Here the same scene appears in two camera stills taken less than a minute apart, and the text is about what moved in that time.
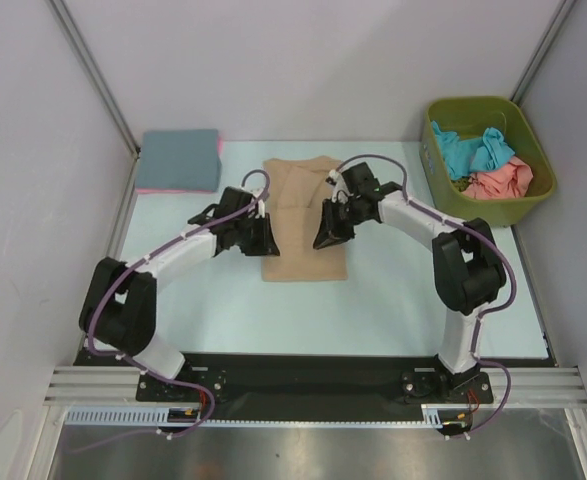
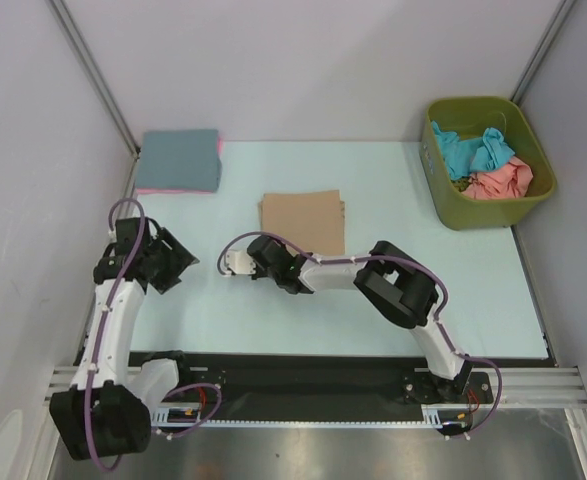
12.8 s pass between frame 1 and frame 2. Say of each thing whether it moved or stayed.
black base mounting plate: stayed
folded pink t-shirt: stayed
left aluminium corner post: stayed
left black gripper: moved
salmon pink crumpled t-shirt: stayed
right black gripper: moved
